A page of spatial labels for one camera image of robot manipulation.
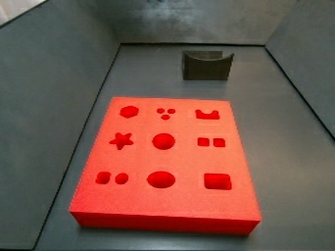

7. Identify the black curved fixture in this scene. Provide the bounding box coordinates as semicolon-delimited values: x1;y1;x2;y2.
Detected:
182;51;235;80

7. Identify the red shape sorter block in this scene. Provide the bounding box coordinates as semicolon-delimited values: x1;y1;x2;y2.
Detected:
69;97;262;235

